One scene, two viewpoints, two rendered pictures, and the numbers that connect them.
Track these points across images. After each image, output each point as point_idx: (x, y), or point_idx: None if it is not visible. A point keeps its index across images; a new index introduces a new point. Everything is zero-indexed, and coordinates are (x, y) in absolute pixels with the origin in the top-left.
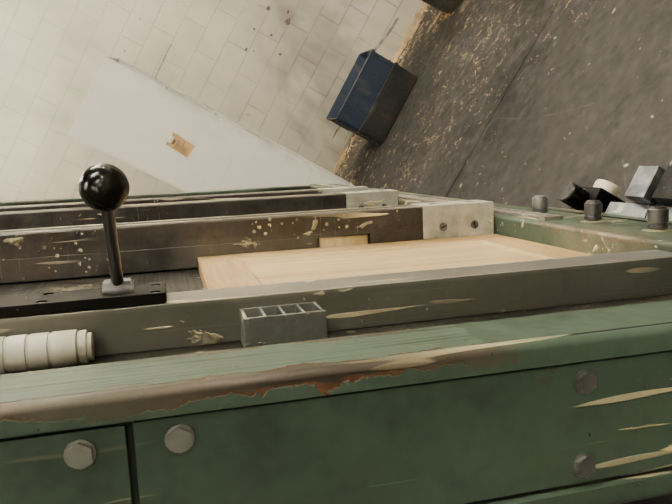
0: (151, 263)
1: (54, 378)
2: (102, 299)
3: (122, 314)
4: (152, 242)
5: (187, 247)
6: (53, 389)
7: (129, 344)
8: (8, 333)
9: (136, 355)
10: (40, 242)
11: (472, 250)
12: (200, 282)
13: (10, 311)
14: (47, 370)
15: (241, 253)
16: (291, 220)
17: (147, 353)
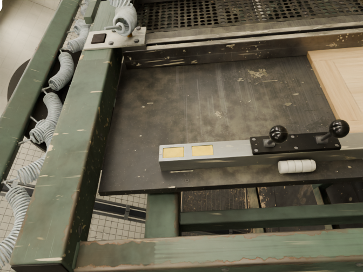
0: (286, 53)
1: (350, 239)
2: (318, 149)
3: (323, 152)
4: (289, 45)
5: (304, 47)
6: (355, 249)
7: (322, 159)
8: (284, 156)
9: (324, 164)
10: (241, 46)
11: None
12: (315, 77)
13: (286, 151)
14: (343, 231)
15: (328, 49)
16: (358, 34)
17: (328, 163)
